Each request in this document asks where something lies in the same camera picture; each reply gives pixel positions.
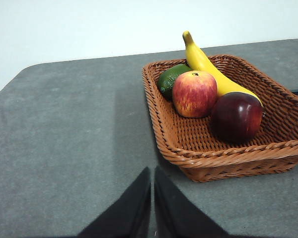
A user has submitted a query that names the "brown wicker basket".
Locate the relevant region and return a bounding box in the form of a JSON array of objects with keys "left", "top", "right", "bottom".
[{"left": 142, "top": 54, "right": 298, "bottom": 183}]

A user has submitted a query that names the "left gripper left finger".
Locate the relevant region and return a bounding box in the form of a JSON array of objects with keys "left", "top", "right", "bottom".
[{"left": 76, "top": 166, "right": 151, "bottom": 238}]

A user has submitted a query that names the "yellow banana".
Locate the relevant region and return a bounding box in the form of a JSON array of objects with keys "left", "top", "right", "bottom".
[{"left": 182, "top": 30, "right": 265, "bottom": 108}]

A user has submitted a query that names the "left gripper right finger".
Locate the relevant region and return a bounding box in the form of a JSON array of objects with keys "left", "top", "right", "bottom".
[{"left": 153, "top": 166, "right": 229, "bottom": 238}]

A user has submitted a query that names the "dark red plum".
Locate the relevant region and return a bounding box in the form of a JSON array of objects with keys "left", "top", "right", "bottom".
[{"left": 211, "top": 91, "right": 264, "bottom": 143}]

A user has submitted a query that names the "red orange peach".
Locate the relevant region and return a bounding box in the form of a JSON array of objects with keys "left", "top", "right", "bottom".
[{"left": 172, "top": 70, "right": 218, "bottom": 118}]

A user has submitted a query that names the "dark green fruit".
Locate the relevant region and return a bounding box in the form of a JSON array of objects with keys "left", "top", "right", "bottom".
[{"left": 156, "top": 63, "right": 193, "bottom": 100}]

